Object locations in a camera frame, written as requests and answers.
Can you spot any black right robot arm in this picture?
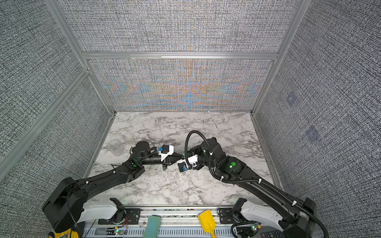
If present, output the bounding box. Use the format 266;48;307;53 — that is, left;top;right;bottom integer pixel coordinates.
185;136;329;238

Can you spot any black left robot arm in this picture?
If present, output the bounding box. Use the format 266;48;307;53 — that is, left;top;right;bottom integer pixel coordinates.
42;141;184;233

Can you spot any clear plastic cup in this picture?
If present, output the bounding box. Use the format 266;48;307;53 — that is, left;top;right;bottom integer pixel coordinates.
107;139;124;156

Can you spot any teal green sponge block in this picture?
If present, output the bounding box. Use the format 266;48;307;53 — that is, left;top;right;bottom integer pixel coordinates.
143;215;161;238

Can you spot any yellow plastic scoop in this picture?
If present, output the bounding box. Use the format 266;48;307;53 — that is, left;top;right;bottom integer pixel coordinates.
198;210;216;238

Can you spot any black remote keyboard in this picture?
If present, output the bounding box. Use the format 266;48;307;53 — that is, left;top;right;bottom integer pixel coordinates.
261;230;285;238

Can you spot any yellow black work glove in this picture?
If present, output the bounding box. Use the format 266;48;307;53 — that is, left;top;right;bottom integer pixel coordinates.
48;229;79;238

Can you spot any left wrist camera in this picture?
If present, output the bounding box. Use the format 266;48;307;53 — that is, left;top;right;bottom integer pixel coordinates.
157;144;174;162

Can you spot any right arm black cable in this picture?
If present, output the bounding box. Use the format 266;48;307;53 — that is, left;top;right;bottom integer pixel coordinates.
184;130;212;161

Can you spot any aluminium front rail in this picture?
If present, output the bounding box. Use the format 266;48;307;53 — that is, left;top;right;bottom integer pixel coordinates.
59;205;307;238

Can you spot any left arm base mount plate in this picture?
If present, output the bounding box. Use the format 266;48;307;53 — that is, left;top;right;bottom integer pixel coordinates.
98;208;141;226

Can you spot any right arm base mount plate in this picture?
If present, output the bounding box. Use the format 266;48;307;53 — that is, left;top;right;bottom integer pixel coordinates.
217;207;246;224

